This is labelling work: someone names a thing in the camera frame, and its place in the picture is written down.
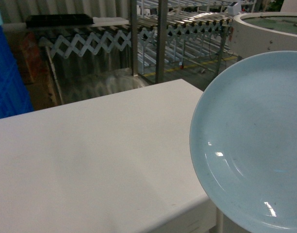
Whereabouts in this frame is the blue crate under teal tub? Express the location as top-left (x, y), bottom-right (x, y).
top-left (0, 26), bottom-right (34, 119)

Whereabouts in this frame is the black tray on conveyor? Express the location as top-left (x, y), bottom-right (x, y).
top-left (25, 14), bottom-right (93, 28)

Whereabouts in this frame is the white round machine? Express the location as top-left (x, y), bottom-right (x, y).
top-left (229, 12), bottom-right (297, 58)

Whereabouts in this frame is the light blue round plate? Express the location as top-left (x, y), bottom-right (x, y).
top-left (190, 51), bottom-right (297, 233)

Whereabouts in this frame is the expandable roller conveyor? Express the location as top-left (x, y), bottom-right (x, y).
top-left (38, 11), bottom-right (235, 59)

